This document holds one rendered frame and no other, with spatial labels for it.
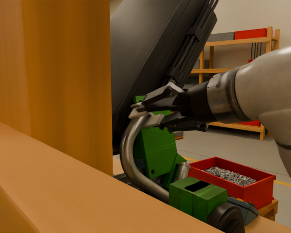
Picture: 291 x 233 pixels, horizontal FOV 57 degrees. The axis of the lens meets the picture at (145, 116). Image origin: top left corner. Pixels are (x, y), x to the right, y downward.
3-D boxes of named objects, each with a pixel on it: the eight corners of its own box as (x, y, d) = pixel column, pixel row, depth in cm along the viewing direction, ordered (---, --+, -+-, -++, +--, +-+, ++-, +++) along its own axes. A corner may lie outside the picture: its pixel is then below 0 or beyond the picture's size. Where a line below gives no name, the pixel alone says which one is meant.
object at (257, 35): (262, 141, 534) (270, 26, 500) (150, 122, 739) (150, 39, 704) (272, 136, 574) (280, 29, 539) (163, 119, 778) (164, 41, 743)
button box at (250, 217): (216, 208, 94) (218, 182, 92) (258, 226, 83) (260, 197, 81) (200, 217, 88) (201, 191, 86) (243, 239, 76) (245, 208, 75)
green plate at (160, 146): (159, 168, 80) (147, 99, 81) (180, 168, 74) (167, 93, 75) (129, 178, 73) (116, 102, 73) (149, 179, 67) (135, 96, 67)
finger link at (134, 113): (148, 115, 59) (147, 113, 58) (129, 119, 64) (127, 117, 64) (154, 105, 60) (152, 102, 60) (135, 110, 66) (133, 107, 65)
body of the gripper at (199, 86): (236, 100, 51) (198, 108, 58) (212, 68, 48) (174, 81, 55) (226, 131, 47) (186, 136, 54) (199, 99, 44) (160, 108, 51)
